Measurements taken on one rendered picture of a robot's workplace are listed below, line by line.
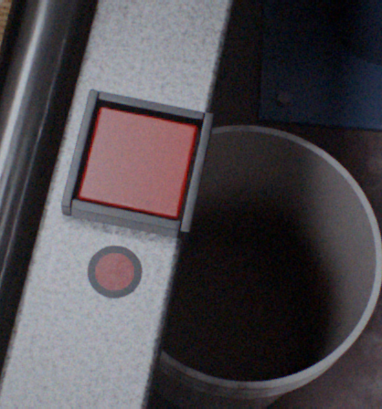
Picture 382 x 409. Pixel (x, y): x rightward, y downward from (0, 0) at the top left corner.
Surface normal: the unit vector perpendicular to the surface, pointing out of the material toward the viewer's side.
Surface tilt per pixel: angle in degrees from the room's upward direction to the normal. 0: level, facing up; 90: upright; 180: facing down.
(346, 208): 87
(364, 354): 0
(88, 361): 0
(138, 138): 0
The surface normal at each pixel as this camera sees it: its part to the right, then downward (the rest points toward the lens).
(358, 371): 0.05, -0.33
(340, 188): -0.79, 0.54
